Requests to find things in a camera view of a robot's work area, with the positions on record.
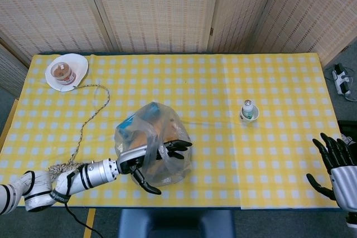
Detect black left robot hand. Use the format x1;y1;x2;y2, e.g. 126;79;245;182
115;139;194;196

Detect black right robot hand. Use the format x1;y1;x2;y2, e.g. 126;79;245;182
306;133;357;212

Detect translucent plastic bag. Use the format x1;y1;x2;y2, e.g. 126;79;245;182
114;101;193;187

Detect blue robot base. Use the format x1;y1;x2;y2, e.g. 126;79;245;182
117;209;237;238

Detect orange plush toy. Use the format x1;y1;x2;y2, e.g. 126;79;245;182
130;120;175;151

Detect blue packet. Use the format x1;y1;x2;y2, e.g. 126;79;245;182
118;103;160;138

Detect black device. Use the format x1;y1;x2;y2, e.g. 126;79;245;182
337;120;357;144

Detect yellow floor tape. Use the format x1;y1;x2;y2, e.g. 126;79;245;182
83;208;97;238

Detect white paper plate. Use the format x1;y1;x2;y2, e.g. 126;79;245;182
45;53;89;93

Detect white power strip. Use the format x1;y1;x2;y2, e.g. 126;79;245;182
331;64;351;95

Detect yellow white checkered tablecloth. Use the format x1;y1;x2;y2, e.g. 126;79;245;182
0;52;349;211

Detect small white drink bottle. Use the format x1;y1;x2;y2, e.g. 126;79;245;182
242;99;254;119

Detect woven folding screen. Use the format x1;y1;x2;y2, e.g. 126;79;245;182
0;0;357;91

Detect braided twine rope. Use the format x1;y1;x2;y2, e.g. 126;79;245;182
47;84;111;179

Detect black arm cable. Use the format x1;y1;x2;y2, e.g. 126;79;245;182
64;203;104;238

